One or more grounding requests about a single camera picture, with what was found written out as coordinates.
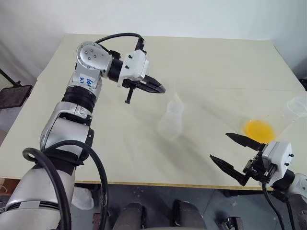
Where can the white plastic bag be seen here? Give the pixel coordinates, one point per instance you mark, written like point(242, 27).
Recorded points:
point(82, 197)

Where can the orange liquid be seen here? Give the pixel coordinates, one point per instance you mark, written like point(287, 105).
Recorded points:
point(259, 129)

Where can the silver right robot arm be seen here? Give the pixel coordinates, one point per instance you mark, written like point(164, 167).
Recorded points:
point(299, 184)

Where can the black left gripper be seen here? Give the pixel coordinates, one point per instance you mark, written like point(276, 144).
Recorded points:
point(130, 84)

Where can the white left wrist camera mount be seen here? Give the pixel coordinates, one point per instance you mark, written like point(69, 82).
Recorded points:
point(134, 65)

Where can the black mesh tray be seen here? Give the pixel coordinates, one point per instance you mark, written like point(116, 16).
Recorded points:
point(13, 95)

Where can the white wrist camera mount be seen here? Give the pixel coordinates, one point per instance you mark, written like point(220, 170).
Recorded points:
point(134, 65)
point(280, 155)

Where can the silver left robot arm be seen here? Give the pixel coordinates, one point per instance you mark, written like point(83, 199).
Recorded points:
point(60, 134)

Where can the black metal stand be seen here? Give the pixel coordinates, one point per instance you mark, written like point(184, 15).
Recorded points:
point(9, 77)

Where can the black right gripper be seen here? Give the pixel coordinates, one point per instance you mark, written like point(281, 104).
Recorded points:
point(256, 167)

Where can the clear plastic bottle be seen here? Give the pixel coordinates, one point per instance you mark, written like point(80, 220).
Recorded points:
point(170, 122)

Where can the dark rounded shape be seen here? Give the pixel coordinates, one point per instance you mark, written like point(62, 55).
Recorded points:
point(132, 215)

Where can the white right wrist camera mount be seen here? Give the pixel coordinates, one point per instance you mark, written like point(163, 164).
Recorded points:
point(280, 155)

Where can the clear plastic cup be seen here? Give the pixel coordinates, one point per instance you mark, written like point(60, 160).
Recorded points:
point(280, 119)

